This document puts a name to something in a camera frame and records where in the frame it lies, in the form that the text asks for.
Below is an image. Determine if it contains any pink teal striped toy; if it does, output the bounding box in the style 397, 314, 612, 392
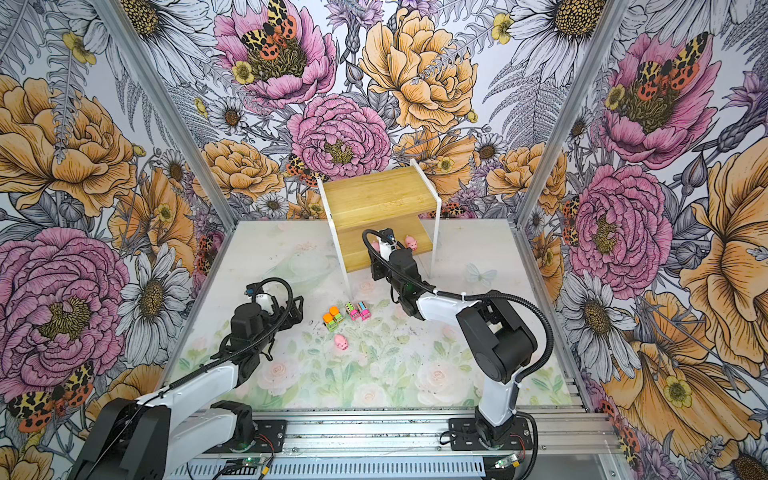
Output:
358, 301, 371, 320

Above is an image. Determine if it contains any pink green striped toy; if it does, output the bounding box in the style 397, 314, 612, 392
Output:
345, 302, 360, 321

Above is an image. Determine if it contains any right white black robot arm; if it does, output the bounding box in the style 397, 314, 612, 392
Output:
361, 229, 553, 449

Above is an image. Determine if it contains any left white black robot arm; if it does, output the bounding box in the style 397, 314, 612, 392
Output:
69, 293, 304, 479

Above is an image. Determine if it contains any orange green toy car upper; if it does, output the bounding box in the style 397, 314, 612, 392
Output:
329, 306, 343, 321

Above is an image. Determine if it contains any orange green toy car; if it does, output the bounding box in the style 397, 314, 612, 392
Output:
323, 313, 338, 331
329, 306, 343, 321

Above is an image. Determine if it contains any orange green toy car lower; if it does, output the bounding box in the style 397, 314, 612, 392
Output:
323, 313, 338, 331

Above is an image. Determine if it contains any green circuit board left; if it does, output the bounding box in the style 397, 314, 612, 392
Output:
227, 457, 273, 475

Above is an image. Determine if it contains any green circuit board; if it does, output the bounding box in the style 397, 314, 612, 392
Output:
494, 453, 521, 469
227, 457, 273, 475

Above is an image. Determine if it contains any green circuit board right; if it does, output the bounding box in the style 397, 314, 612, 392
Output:
494, 453, 521, 469

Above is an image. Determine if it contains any wooden two-tier white-frame shelf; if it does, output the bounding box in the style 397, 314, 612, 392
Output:
318, 160, 442, 298

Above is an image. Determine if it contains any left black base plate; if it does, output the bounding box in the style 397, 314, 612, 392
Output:
205, 419, 288, 454

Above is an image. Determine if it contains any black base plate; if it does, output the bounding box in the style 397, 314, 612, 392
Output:
440, 416, 534, 452
205, 419, 288, 454

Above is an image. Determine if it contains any right black corrugated cable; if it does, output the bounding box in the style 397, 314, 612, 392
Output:
361, 228, 554, 480

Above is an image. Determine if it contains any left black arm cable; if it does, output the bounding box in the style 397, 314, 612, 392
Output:
89, 276, 295, 469

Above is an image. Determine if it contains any aluminium front rail frame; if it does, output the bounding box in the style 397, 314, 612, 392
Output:
166, 407, 632, 479

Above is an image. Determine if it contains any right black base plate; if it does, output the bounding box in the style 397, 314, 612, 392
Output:
440, 416, 534, 452

